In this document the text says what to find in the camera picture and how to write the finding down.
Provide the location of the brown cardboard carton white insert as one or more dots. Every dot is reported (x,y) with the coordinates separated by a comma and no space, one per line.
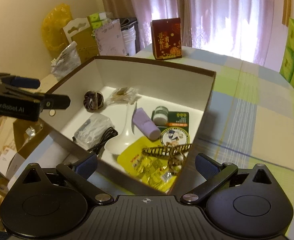
(80,31)

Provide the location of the yellow plastic bag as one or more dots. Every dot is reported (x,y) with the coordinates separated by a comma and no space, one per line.
(52,32)

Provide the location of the crumpled silver plastic bag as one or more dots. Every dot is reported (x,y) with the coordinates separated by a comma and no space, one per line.
(67,61)

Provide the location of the brown striped hair claw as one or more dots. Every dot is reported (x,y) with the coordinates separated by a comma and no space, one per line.
(175,155)

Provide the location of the purple curtain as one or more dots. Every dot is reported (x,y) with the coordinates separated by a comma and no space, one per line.
(237,28)

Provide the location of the checked pastel tablecloth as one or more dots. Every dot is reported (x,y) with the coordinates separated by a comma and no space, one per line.
(239,112)

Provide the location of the yellow snack pouch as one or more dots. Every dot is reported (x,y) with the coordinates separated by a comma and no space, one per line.
(156,171)

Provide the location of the green blister card with jar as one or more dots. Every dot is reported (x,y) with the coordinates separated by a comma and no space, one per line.
(174,126)

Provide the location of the white plastic bucket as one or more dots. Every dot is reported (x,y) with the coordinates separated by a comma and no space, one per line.
(129,37)

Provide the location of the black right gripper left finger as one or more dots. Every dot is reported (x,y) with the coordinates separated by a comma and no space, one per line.
(77,174)

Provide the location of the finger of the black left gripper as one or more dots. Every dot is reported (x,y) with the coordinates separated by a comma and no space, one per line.
(19,81)
(23,99)

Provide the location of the clear plastic cotton swab case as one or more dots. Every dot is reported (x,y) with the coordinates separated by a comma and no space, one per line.
(91,131)

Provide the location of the pink paper bag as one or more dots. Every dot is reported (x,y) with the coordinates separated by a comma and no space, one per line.
(110,40)

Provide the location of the white plastic rice spoon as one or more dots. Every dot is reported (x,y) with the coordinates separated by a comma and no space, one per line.
(118,144)

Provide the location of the purple tube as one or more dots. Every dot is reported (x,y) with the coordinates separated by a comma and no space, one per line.
(146,125)

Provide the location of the brown cardboard box white inside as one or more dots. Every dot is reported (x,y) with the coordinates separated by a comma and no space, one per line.
(179,87)

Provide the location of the dark red gift box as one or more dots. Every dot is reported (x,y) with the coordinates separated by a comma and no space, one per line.
(166,38)

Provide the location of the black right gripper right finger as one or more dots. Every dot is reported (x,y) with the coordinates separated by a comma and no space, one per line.
(217,176)

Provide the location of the bag of cotton swabs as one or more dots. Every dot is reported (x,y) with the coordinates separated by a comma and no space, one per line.
(122,95)

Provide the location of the small green tissue boxes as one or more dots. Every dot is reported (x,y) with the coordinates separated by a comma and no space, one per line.
(98,19)

